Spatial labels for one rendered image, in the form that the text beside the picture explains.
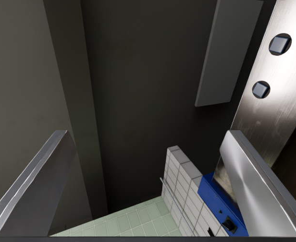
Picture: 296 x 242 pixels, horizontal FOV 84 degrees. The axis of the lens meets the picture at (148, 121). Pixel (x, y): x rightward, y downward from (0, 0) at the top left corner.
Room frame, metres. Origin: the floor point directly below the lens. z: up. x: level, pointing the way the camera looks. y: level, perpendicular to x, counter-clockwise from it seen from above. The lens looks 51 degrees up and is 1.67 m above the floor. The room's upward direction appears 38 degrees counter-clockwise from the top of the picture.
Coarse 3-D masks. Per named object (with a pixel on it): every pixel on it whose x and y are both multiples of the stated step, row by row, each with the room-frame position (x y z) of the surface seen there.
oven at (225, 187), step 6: (270, 18) 0.32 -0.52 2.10; (240, 102) 0.56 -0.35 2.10; (216, 168) 0.89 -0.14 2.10; (216, 174) 0.92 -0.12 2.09; (216, 180) 0.95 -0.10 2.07; (222, 186) 0.94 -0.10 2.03; (228, 186) 0.92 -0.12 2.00; (222, 192) 0.97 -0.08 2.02; (228, 192) 0.94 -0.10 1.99; (228, 198) 0.97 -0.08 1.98; (234, 198) 0.94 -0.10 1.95; (234, 204) 0.96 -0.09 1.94
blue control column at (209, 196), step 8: (208, 176) 0.98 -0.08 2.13; (200, 184) 1.02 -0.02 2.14; (200, 192) 1.06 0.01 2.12; (208, 192) 1.01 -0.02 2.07; (216, 192) 0.96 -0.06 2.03; (208, 200) 1.05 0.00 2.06; (216, 200) 1.00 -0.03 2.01; (224, 200) 0.96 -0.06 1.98; (216, 208) 1.04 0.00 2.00; (224, 208) 0.99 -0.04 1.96; (232, 208) 0.97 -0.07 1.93; (216, 216) 1.08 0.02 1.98; (224, 216) 1.02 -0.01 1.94; (232, 216) 0.98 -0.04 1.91; (240, 216) 0.97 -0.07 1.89; (240, 224) 0.97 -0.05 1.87; (240, 232) 1.01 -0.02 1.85
